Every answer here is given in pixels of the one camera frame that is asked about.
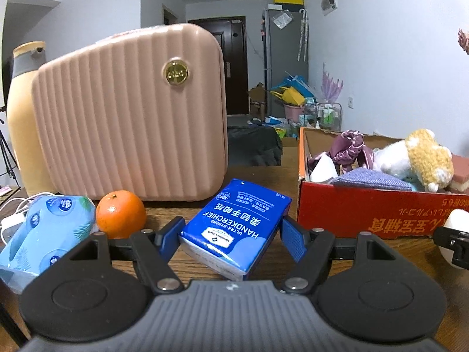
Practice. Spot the purple coral wall decoration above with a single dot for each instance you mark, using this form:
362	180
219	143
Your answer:
330	87

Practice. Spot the pink ribbed small suitcase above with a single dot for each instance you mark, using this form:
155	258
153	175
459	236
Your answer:
144	111

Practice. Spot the metal wire trolley shelf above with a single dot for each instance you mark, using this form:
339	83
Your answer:
325	116

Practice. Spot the orange tangerine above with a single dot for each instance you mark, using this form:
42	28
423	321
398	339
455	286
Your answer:
119	214

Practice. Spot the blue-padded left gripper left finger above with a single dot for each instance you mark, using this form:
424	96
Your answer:
102	286

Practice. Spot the green snack bag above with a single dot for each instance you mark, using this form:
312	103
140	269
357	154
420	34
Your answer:
281	132

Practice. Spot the light blue fluffy cloth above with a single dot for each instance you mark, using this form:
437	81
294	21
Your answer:
416	185

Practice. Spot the white charger with cable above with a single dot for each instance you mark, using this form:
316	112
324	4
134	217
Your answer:
10	224

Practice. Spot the yellow white plush toy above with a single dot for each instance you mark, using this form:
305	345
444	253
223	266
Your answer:
417	157

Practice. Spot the clear round plastic container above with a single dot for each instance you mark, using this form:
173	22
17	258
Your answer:
458	220

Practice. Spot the dark brown entrance door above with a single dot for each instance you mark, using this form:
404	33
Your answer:
231	35

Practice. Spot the blue soft tissue pack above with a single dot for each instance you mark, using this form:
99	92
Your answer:
54	224

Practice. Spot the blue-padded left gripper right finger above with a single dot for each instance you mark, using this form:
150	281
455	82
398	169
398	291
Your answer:
362	287

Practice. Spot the yellow and blue bags pile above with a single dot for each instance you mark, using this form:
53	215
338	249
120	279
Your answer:
293	90

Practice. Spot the umbrella hanging on refrigerator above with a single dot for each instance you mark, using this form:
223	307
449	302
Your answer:
303	42

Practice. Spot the blue handkerchief tissue pack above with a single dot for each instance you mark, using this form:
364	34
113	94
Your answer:
235	228

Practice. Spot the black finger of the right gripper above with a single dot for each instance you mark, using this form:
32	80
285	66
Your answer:
453	246

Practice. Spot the purple satin scrunchie bag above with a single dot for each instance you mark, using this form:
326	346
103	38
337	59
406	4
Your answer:
346	149

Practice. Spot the yellow thermos bottle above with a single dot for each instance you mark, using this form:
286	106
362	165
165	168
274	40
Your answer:
27	59

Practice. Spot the brown cardboard box on floor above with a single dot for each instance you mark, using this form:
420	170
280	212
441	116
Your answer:
257	102

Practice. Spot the pink plastic bucket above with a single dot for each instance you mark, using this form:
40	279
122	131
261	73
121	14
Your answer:
293	113

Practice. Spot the red cardboard box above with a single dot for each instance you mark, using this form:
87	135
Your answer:
346	211

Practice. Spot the yellow box atop refrigerator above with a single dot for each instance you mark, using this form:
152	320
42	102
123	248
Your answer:
295	2

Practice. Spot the black chair backrest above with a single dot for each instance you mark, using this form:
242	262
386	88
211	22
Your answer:
254	146

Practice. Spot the lavender knit drawstring pouch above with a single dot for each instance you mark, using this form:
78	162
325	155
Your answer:
369	178

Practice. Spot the grey refrigerator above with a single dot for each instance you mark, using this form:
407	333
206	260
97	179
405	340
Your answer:
281	38

